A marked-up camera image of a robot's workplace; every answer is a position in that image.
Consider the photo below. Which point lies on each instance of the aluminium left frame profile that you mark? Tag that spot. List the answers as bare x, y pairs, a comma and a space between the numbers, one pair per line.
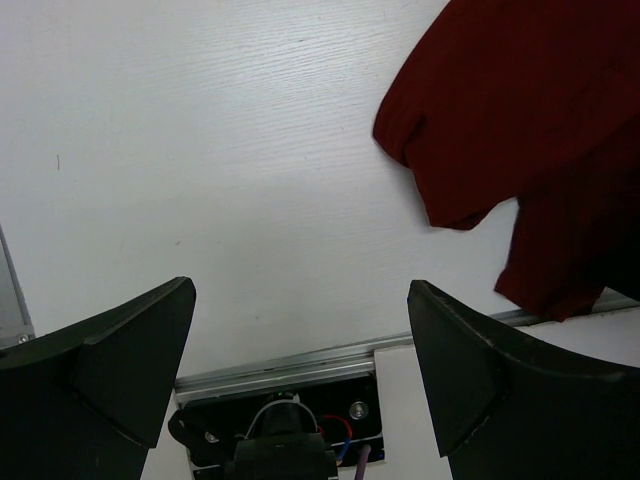
16, 324

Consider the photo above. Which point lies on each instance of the dark red t shirt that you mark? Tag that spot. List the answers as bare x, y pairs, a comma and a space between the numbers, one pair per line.
536, 101

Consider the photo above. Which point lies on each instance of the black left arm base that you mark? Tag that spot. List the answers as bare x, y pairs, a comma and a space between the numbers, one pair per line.
307, 431

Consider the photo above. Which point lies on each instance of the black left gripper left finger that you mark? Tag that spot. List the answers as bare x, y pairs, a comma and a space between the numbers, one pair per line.
89, 401

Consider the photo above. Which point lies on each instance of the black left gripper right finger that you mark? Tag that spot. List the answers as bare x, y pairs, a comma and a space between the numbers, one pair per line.
505, 405

